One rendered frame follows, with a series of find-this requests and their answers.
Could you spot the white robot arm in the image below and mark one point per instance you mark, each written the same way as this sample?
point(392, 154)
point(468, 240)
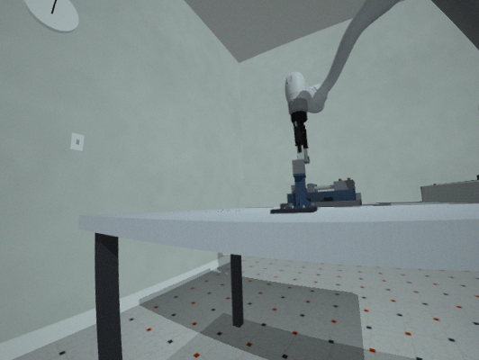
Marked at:
point(300, 97)

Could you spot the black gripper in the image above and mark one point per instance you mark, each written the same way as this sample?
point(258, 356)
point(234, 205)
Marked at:
point(300, 118)

